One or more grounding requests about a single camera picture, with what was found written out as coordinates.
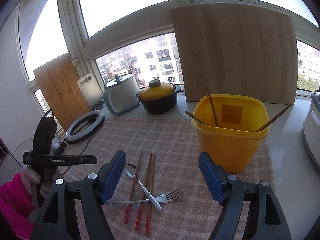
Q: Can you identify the metal fork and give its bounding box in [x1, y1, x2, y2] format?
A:
[105, 188, 183, 207]

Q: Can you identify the large light wooden board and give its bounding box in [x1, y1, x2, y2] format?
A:
[170, 4, 298, 104]

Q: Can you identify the grey cutting board with handle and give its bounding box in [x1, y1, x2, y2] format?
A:
[77, 73, 103, 108]

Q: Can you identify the metal spoon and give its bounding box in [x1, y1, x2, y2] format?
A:
[126, 164, 161, 210]

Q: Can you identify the wooden chopstick red tip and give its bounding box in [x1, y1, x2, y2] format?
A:
[256, 102, 292, 132]
[201, 71, 220, 127]
[124, 150, 143, 224]
[134, 152, 153, 231]
[145, 153, 155, 236]
[184, 111, 206, 125]

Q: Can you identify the pink plaid table cloth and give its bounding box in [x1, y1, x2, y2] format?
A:
[27, 117, 276, 240]

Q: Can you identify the yellow plastic utensil container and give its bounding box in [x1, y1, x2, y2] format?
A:
[191, 94, 270, 173]

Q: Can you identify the pine plank board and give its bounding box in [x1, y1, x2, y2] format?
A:
[34, 53, 90, 131]

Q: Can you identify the white ring light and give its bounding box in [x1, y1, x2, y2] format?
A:
[66, 110, 105, 144]

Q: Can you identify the hand in pink sleeve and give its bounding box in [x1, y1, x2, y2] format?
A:
[21, 165, 63, 198]

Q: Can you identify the floral white slow cooker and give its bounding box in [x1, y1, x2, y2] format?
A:
[303, 89, 320, 169]

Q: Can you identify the black ring light cable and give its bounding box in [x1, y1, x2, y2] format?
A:
[60, 100, 106, 176]

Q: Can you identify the black pot yellow lid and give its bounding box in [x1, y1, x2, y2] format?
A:
[136, 79, 181, 114]

